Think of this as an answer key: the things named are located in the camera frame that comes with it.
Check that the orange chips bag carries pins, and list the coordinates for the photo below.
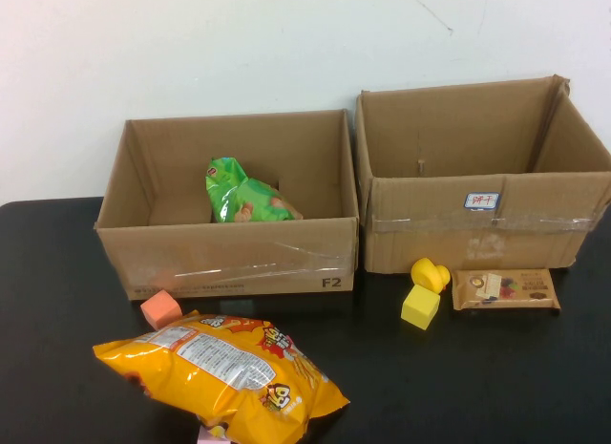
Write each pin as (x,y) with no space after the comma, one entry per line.
(215,367)

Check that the brown biscuit packet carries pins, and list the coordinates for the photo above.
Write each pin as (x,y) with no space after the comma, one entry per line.
(525,291)

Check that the green snack bag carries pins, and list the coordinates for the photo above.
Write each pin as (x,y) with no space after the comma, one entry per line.
(248,200)

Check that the cardboard box with F2 print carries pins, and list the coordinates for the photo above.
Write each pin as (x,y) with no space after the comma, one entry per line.
(215,262)

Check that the cardboard box with white label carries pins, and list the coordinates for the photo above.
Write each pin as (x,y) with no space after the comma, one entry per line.
(429,243)

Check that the yellow rubber duck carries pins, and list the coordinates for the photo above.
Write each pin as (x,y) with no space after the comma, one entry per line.
(427,272)

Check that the yellow foam cube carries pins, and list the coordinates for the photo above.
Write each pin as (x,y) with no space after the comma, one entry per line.
(419,308)

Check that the orange foam cube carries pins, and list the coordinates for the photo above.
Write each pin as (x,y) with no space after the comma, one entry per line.
(160,308)

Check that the white handwritten label sticker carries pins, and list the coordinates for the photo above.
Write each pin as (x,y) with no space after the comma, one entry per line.
(482,200)

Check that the light pink foam cube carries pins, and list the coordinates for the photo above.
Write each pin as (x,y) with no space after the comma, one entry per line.
(204,438)

